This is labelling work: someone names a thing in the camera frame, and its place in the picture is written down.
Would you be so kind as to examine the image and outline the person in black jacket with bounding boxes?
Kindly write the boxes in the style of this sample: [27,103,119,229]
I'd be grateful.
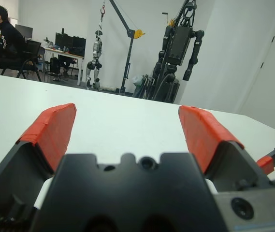
[0,6,27,74]

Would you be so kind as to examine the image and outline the silver humanoid robot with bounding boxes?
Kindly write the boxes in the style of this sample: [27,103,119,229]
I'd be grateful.
[86,30,103,91]

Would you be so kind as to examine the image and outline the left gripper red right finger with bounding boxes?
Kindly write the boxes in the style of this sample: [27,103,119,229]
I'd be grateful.
[178,105,273,194]

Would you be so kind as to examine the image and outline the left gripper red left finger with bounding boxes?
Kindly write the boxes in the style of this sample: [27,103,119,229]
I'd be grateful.
[0,103,77,220]

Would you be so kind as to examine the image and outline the black office chair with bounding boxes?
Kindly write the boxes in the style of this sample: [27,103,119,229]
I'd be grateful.
[0,40,43,82]

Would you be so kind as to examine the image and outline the pale green plastic bag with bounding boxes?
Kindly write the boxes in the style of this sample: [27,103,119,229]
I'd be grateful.
[133,75,144,87]

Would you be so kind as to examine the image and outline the black humanoid robot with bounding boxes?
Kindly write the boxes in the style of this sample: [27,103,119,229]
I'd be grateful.
[151,0,204,102]

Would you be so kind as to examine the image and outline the black computer tower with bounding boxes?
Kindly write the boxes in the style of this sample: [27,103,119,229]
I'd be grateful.
[49,57,61,74]

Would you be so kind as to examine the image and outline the black computer monitor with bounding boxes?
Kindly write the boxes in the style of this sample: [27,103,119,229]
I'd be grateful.
[55,32,74,49]
[73,36,87,56]
[15,24,33,39]

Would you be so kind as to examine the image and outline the white desk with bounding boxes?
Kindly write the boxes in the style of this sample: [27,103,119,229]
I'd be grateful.
[40,45,85,87]

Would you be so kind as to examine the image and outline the black hoist crane yellow winch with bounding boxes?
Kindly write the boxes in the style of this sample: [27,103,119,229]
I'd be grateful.
[109,0,146,96]

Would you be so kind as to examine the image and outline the folded black trolley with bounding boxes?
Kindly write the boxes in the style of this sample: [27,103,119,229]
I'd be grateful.
[133,73,156,100]

